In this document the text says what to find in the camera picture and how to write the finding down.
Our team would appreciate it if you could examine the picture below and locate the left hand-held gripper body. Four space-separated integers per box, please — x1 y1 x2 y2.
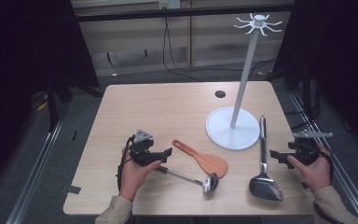
129 129 164 168

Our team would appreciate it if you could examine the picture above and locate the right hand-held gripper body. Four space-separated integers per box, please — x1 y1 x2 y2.
287 130 334 166

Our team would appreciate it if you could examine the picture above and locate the black turner with steel handle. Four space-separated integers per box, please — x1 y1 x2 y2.
249 115 284 203

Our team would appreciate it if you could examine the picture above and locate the wooden rice spatula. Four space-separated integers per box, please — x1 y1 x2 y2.
172 138 229 179

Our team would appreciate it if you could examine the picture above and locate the steel ladle with brown handle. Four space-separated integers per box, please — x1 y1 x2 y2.
155 165 220 195

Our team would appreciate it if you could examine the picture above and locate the white rack stand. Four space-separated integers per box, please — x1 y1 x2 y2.
205 12 283 152

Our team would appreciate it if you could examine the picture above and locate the person's right hand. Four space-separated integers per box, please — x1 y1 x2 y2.
286 143 333 194

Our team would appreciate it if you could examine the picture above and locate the person's left hand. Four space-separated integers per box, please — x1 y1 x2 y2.
119 147 163 202

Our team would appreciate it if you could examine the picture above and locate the black floor tape piece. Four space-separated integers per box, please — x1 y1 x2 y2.
65 185 82 195

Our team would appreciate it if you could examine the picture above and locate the black curtain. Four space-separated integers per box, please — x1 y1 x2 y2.
0 0 101 195
274 0 358 157

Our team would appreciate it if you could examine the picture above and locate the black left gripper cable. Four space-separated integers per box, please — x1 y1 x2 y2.
116 134 136 192

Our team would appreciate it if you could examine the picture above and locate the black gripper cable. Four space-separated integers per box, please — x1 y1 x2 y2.
116 134 136 192
322 150 336 185

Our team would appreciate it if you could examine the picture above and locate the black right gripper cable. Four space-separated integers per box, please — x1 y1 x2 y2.
322 150 336 185

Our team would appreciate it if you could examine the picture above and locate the aluminium floor rail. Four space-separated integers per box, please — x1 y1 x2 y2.
5 106 68 224
288 90 358 224

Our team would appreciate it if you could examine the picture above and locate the black hanging wall cable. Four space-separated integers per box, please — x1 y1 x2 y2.
162 17 201 82

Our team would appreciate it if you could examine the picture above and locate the white wall socket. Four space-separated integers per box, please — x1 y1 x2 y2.
158 0 181 10

